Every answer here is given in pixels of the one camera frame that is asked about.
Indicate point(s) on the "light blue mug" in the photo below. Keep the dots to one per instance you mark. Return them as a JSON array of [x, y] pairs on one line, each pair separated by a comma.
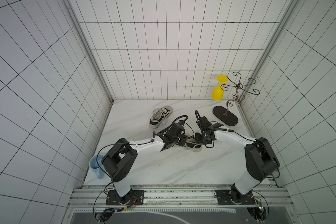
[[96, 166]]

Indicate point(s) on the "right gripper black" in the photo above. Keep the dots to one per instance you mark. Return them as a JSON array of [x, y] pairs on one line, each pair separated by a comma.
[[201, 137]]

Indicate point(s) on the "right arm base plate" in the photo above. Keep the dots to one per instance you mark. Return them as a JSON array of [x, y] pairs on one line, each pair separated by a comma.
[[226, 197]]

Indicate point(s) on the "black white sneaker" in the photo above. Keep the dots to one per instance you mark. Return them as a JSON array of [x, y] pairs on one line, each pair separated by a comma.
[[192, 145], [160, 115]]

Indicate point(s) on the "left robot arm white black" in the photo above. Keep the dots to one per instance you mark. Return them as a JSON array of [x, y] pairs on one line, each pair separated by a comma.
[[119, 160]]

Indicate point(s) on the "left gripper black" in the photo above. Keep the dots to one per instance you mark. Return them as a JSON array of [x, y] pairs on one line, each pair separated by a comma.
[[183, 139]]

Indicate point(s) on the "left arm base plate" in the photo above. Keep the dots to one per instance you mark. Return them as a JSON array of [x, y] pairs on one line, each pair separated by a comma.
[[124, 198]]

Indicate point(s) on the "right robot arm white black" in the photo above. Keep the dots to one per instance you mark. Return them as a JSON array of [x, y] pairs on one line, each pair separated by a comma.
[[260, 159]]

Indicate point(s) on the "yellow plastic wine glass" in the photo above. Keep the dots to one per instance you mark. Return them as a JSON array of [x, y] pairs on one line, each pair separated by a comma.
[[218, 91]]

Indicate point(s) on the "aluminium rail frame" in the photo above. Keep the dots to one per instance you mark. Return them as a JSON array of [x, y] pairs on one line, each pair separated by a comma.
[[274, 203]]

